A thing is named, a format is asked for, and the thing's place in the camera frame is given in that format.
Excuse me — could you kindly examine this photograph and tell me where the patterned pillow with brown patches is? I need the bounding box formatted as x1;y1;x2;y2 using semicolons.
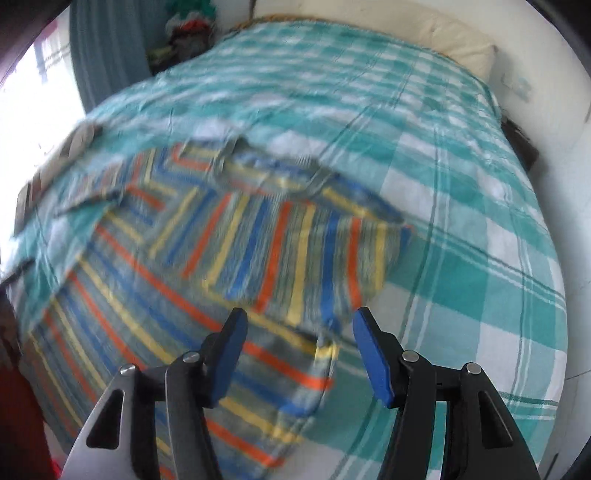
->
14;122;105;241

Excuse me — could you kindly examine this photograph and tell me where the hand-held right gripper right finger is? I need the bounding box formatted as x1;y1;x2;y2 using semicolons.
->
352;307;541;480

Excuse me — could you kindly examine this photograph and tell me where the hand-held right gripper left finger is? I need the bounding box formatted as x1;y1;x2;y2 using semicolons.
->
60;307;250;480

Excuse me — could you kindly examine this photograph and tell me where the striped knitted sweater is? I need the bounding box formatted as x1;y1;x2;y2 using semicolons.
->
18;136;414;480

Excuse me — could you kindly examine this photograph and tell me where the blue curtain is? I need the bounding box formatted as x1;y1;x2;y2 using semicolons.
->
69;0;171;121

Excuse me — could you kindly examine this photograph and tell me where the cream pillow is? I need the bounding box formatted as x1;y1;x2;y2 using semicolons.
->
252;0;497;81

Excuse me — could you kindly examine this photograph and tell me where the white wall socket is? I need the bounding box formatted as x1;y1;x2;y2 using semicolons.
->
503;74;532;97

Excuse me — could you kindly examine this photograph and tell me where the pile of clothes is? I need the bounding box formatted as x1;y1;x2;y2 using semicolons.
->
145;0;222;77

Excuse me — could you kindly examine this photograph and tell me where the bed with teal plaid cover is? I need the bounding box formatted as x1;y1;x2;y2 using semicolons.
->
0;16;568;480

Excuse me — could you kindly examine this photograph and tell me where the window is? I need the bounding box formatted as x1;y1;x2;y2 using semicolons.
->
0;41;86;259

